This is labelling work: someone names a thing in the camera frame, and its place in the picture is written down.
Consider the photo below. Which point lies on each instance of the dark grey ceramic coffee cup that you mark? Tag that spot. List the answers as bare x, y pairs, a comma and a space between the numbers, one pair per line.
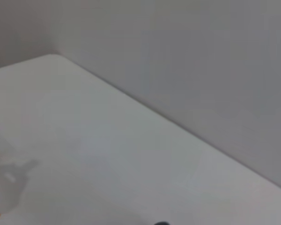
162, 223

